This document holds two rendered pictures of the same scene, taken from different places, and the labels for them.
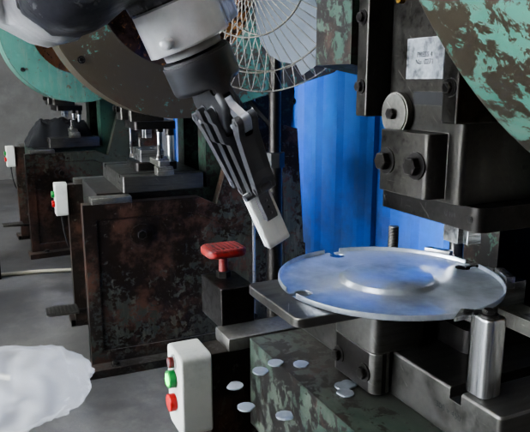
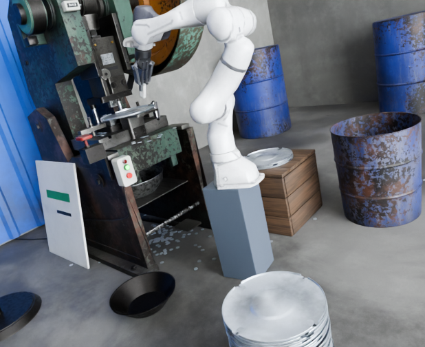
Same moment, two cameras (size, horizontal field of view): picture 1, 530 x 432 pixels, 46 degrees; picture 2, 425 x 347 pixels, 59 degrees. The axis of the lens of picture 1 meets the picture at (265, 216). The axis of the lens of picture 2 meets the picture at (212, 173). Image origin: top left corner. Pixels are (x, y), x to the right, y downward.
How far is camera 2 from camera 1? 2.15 m
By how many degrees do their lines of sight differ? 103
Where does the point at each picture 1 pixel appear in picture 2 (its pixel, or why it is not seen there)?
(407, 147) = (119, 79)
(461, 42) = (180, 42)
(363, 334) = (140, 121)
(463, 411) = (160, 120)
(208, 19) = not seen: hidden behind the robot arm
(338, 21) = (85, 51)
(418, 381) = (150, 124)
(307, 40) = not seen: outside the picture
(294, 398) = (142, 145)
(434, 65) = (111, 60)
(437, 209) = (122, 94)
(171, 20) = not seen: hidden behind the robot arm
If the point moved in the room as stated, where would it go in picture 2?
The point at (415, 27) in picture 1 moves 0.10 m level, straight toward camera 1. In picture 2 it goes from (101, 51) to (121, 47)
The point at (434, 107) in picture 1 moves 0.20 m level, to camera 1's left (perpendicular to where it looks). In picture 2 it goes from (114, 69) to (120, 68)
